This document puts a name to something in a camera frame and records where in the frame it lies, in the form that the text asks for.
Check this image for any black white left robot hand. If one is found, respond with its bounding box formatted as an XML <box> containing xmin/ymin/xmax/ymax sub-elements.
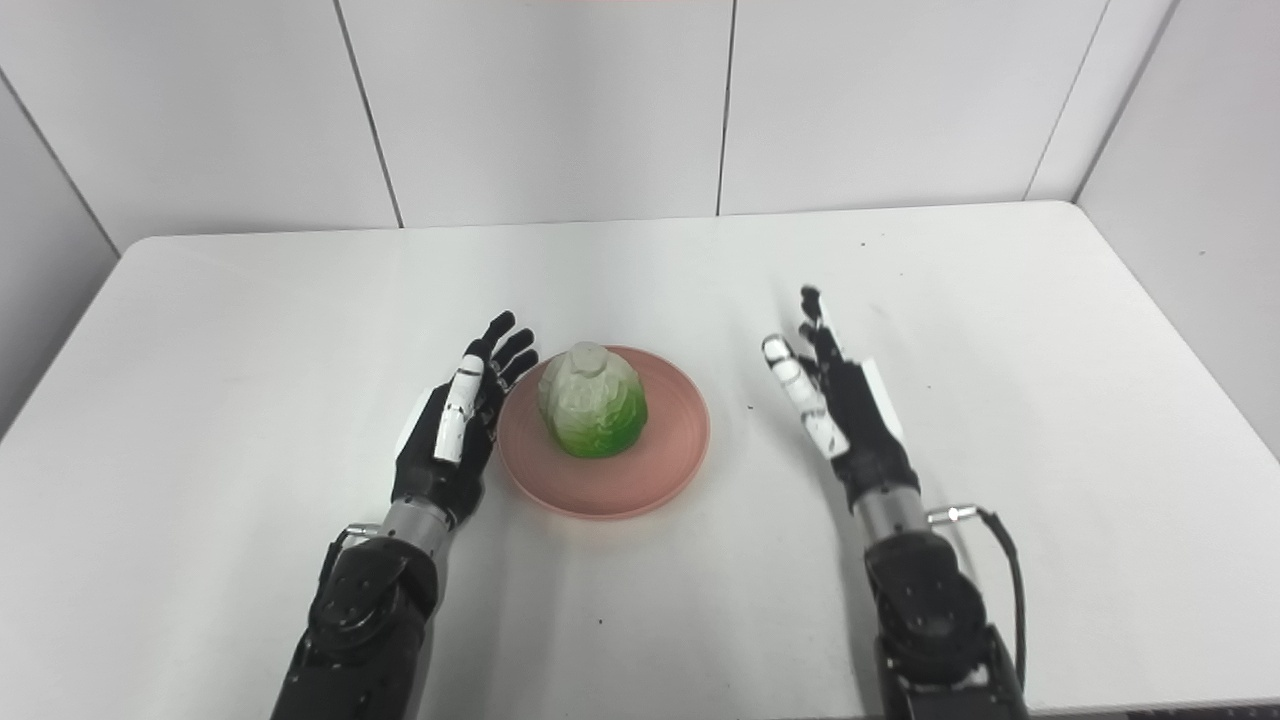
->
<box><xmin>390</xmin><ymin>311</ymin><xmax>540</xmax><ymax>529</ymax></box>

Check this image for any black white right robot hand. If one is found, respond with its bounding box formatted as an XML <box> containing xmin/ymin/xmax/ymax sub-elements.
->
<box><xmin>762</xmin><ymin>286</ymin><xmax>921</xmax><ymax>513</ymax></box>

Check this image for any green white toy cabbage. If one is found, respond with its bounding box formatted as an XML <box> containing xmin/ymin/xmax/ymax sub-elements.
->
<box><xmin>537</xmin><ymin>342</ymin><xmax>649</xmax><ymax>460</ymax></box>

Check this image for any pink plate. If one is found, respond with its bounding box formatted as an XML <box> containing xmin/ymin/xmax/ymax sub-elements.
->
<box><xmin>496</xmin><ymin>345</ymin><xmax>712</xmax><ymax>520</ymax></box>

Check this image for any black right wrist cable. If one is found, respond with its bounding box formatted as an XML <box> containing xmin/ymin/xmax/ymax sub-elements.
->
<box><xmin>927</xmin><ymin>505</ymin><xmax>1029</xmax><ymax>691</ymax></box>

